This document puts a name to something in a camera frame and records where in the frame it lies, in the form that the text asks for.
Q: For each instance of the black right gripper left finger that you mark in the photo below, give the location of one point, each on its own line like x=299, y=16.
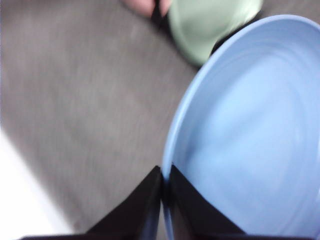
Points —
x=135, y=215

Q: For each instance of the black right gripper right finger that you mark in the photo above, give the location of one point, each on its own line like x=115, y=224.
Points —
x=197, y=217

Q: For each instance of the green plate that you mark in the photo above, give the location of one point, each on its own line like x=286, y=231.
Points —
x=200, y=30

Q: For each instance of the pink plate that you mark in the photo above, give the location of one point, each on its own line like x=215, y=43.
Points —
x=138, y=5

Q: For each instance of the blue plate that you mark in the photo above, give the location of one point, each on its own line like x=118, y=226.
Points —
x=250, y=112

